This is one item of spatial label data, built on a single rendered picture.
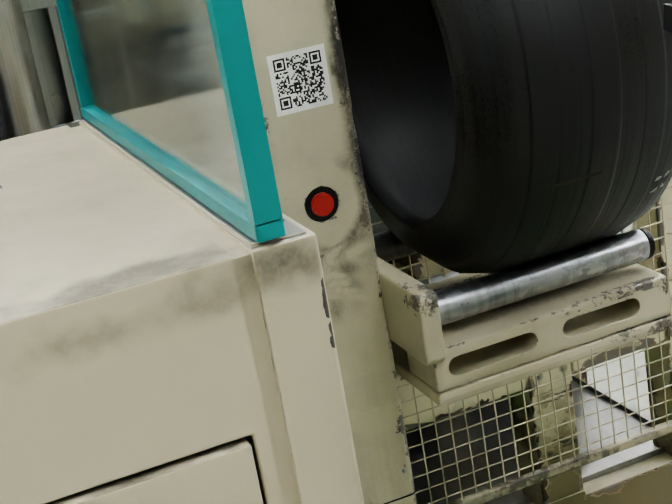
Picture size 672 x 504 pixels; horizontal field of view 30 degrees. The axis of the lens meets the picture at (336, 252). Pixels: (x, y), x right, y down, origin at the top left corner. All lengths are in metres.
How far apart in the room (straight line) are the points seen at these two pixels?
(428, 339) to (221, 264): 0.82
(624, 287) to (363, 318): 0.35
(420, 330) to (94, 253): 0.78
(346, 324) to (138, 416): 0.88
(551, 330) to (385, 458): 0.29
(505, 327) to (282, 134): 0.38
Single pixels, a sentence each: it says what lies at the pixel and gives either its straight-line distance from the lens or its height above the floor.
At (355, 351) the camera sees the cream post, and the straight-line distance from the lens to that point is 1.65.
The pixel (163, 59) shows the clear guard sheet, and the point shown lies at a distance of 0.92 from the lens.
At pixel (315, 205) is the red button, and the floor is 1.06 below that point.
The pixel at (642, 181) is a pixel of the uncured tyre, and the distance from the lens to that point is 1.60.
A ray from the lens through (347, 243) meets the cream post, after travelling 1.61.
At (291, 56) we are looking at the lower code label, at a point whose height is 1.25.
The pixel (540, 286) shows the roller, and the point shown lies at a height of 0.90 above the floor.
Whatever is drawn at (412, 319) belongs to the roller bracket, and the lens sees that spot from 1.57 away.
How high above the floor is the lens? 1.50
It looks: 18 degrees down
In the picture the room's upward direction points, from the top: 10 degrees counter-clockwise
